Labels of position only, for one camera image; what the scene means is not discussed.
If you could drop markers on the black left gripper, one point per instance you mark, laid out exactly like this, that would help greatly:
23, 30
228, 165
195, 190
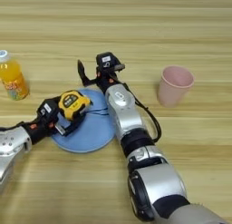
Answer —
43, 126

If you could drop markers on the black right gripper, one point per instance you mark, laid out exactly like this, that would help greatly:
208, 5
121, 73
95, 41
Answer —
105, 79

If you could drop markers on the blue round plate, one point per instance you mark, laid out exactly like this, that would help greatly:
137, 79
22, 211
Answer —
90, 134

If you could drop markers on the yellow black tape measure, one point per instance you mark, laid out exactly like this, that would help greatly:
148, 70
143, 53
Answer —
72, 103

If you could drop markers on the pink plastic cup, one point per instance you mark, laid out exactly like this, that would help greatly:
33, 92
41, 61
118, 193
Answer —
175, 84

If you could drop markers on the orange juice bottle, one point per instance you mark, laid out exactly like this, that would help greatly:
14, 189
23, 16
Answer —
13, 79

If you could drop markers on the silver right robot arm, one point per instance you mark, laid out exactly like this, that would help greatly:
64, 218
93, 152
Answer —
123, 112

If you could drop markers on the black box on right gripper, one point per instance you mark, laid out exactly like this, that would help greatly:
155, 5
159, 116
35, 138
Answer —
107, 61

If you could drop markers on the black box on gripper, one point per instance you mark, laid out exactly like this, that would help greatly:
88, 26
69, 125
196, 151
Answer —
47, 108
107, 61

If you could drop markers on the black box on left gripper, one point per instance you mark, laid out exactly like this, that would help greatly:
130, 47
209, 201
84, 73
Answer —
47, 108

